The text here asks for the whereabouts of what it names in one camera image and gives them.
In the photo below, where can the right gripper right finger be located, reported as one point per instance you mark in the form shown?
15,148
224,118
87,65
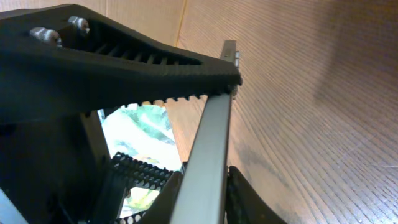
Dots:
244,205

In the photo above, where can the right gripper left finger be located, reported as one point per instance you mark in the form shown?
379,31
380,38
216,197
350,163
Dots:
67,59

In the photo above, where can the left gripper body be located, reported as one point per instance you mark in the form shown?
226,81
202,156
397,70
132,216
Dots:
58,171

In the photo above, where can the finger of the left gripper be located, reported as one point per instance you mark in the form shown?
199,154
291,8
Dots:
161,209
123,174

